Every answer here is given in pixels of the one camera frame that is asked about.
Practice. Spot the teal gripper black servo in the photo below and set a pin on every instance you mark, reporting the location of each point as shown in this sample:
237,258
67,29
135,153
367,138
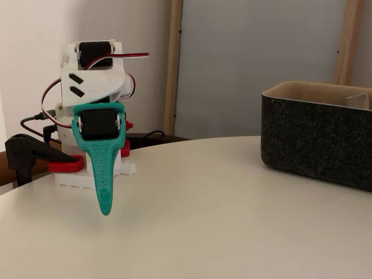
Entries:
98,124

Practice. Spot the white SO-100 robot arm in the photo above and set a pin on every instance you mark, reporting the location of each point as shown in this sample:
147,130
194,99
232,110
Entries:
96,84

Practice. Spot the dark grey felt basket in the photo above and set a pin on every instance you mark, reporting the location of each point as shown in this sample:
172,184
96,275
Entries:
305,139

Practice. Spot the black clamp with red pad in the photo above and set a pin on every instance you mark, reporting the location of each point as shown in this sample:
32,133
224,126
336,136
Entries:
125,149
20,151

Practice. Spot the black barrel power plug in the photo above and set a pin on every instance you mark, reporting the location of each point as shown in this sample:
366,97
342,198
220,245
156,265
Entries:
49,133

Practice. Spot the grey shelf back panel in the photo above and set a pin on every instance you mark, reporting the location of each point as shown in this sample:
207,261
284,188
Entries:
247,58

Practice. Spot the light wooden shelf post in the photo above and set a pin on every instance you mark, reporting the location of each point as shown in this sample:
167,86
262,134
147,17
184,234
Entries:
347,43
173,72

